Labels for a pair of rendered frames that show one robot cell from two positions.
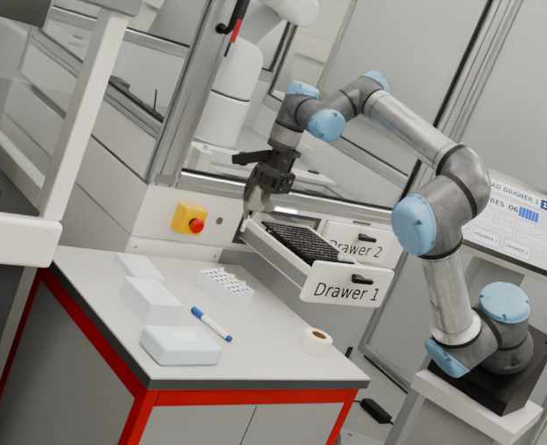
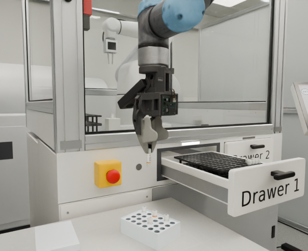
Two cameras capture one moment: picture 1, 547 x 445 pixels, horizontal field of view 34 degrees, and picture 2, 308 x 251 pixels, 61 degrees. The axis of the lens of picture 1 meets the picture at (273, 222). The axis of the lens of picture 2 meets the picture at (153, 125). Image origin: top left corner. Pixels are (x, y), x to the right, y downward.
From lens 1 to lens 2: 163 cm
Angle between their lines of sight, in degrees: 15
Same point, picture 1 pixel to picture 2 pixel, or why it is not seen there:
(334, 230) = (232, 147)
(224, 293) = (148, 236)
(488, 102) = not seen: hidden behind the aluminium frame
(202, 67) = (65, 35)
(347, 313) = not seen: hidden behind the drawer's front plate
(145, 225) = (69, 190)
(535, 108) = (304, 65)
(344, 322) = (262, 211)
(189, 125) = (74, 91)
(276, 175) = (155, 95)
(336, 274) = (255, 177)
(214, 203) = (128, 154)
